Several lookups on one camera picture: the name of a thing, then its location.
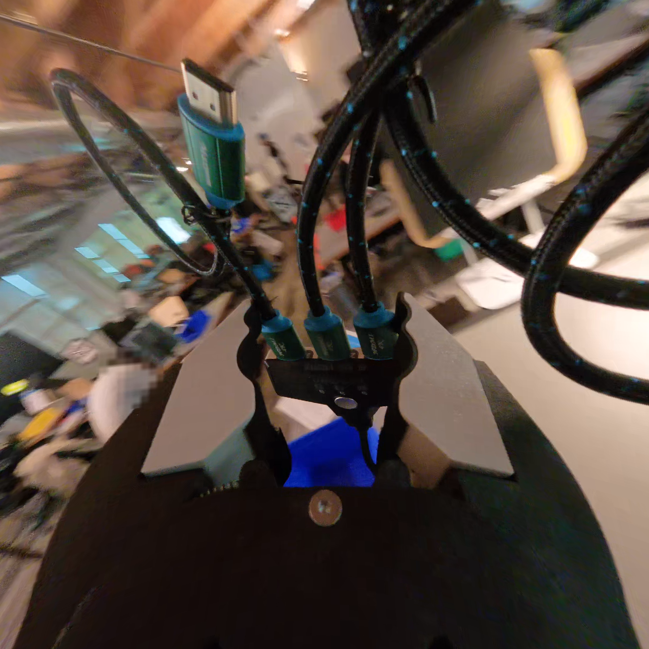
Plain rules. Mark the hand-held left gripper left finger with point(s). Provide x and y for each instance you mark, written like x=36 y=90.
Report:
x=203 y=405

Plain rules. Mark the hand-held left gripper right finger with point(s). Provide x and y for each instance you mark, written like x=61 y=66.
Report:
x=451 y=400

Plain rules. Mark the black hdmi switch box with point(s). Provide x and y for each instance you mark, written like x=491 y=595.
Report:
x=304 y=380

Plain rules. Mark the large blue bin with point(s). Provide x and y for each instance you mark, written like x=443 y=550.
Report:
x=324 y=456

